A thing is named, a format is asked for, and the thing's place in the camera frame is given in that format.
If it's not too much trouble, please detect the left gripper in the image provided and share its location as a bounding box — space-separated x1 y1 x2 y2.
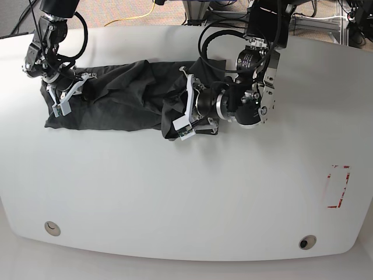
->
179 66 219 135

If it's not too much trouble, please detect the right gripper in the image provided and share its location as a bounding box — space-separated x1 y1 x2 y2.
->
45 72 97 107

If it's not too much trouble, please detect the dark grey t-shirt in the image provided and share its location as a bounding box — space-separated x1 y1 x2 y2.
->
45 59 224 141

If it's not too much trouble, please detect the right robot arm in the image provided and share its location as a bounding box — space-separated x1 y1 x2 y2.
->
23 1 95 105

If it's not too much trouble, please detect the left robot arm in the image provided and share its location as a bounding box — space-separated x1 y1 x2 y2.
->
173 1 303 140

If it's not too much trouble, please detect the left table grommet hole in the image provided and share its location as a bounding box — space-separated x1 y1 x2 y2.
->
44 221 61 237

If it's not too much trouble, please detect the table grommet hole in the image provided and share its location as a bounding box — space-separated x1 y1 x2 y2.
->
44 221 61 237
298 235 317 250

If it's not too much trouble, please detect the red tape rectangle marking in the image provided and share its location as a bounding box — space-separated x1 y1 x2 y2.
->
323 165 351 209

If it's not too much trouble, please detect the right table grommet hole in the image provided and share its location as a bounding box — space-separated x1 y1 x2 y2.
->
298 235 317 250

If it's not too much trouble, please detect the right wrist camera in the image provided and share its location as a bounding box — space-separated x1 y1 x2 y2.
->
52 102 71 117

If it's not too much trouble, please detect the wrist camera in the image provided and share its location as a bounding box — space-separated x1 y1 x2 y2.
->
52 102 71 117
173 116 196 141

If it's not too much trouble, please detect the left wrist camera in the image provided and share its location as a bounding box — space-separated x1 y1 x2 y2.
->
173 116 196 141

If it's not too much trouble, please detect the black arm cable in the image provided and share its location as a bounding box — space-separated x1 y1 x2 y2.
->
198 0 280 85

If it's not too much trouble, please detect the aluminium frame stand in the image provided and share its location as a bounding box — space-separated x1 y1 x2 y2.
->
182 1 351 46

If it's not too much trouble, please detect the yellow cable on floor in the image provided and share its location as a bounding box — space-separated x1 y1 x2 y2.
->
104 0 155 27

